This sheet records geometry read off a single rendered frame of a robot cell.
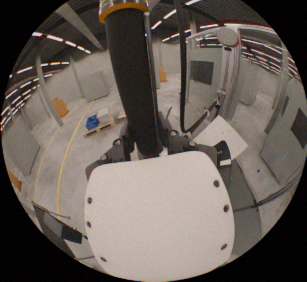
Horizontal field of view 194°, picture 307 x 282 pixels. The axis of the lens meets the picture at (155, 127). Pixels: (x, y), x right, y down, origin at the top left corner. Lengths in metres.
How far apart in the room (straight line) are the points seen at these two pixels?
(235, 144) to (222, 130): 0.12
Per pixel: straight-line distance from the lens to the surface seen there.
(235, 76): 0.85
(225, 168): 0.29
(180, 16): 0.17
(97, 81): 7.28
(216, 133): 0.57
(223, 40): 0.77
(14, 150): 6.09
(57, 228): 0.79
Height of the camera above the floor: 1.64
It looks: 40 degrees down
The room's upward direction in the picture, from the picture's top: 7 degrees counter-clockwise
